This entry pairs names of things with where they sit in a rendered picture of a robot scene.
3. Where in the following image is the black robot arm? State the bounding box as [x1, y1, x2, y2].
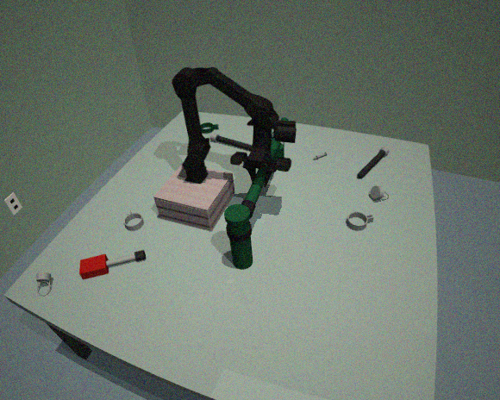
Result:
[172, 67, 297, 184]

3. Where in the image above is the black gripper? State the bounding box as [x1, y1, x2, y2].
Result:
[230, 140, 291, 187]

